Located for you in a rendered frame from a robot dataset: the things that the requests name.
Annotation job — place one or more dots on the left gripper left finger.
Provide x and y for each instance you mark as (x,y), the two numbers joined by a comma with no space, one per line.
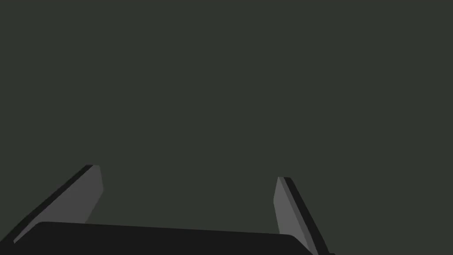
(75,199)

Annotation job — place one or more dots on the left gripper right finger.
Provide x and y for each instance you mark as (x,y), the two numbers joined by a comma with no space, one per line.
(290,209)

